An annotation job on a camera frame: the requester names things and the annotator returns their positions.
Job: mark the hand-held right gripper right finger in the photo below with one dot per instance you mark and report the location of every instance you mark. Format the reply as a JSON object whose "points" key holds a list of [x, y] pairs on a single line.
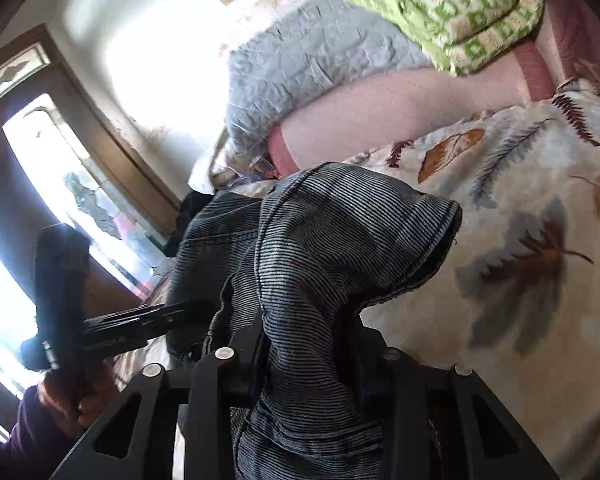
{"points": [[400, 375]]}

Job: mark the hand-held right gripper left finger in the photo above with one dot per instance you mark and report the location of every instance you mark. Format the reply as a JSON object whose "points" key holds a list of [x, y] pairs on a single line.
{"points": [[220, 370]]}

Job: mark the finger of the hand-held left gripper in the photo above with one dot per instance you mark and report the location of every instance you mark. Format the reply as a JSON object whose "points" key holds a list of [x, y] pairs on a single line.
{"points": [[130, 322]]}

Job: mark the blue denim pants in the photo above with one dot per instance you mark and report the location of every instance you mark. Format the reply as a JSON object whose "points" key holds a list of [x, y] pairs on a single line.
{"points": [[320, 240]]}

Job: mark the person's left forearm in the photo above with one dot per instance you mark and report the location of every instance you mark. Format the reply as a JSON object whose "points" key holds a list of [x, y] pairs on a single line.
{"points": [[20, 445]]}

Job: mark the person's left hand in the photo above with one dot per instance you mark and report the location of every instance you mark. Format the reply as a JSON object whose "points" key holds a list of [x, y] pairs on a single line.
{"points": [[65, 405]]}

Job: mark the black cloth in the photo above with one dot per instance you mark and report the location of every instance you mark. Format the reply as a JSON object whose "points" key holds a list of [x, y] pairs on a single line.
{"points": [[180, 220]]}

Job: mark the stained glass window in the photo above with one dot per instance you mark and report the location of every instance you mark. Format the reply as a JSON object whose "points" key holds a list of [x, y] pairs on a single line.
{"points": [[50, 150]]}

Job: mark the cream pillow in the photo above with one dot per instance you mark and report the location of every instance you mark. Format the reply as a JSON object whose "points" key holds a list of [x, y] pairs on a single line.
{"points": [[202, 170]]}

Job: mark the colourful packet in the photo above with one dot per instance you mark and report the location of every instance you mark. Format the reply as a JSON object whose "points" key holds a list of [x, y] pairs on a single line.
{"points": [[262, 167]]}

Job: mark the leaf print blanket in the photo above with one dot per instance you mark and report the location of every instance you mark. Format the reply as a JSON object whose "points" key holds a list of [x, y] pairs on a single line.
{"points": [[530, 210]]}

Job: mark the grey quilted pillow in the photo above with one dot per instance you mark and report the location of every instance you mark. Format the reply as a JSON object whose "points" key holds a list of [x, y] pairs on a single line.
{"points": [[320, 55]]}

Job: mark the green patterned cloth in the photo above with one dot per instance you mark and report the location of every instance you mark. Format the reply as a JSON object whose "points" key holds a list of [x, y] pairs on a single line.
{"points": [[480, 10]]}

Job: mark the brown wooden window frame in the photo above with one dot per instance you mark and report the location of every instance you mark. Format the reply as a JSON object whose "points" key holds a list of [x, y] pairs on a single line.
{"points": [[115, 130]]}

